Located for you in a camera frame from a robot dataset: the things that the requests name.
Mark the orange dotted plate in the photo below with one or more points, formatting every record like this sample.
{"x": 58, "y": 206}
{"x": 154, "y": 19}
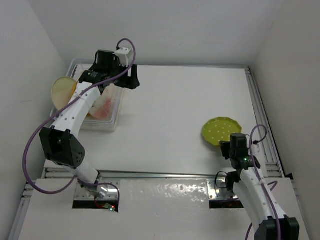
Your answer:
{"x": 73, "y": 89}

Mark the white wire dish rack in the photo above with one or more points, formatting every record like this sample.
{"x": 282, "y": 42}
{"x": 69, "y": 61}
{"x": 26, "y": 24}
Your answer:
{"x": 76, "y": 68}

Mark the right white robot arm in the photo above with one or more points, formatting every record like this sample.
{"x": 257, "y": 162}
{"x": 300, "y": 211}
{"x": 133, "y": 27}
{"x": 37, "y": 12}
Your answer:
{"x": 246, "y": 181}

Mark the green dotted plate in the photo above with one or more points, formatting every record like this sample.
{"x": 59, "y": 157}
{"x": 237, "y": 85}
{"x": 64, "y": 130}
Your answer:
{"x": 220, "y": 129}

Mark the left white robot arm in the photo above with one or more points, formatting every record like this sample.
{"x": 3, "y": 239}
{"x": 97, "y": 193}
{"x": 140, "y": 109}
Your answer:
{"x": 60, "y": 141}

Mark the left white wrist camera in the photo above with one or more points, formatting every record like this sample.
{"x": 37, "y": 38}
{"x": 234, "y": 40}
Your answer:
{"x": 124, "y": 54}

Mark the white foreground cover board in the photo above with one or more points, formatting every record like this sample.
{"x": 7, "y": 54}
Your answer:
{"x": 149, "y": 210}

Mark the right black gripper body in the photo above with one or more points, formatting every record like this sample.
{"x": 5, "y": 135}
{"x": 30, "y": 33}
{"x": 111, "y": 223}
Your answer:
{"x": 226, "y": 151}

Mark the front aluminium frame rail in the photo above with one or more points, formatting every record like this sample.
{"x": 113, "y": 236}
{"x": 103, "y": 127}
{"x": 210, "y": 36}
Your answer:
{"x": 272, "y": 171}

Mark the small green circuit board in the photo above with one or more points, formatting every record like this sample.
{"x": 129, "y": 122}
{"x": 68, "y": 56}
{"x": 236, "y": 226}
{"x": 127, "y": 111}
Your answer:
{"x": 105, "y": 206}

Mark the cream round plate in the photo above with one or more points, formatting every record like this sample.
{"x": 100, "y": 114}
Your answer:
{"x": 61, "y": 91}

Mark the white pink floral plate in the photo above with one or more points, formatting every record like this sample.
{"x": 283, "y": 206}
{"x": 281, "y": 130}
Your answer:
{"x": 103, "y": 106}

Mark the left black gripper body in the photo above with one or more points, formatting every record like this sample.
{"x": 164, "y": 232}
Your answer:
{"x": 116, "y": 69}

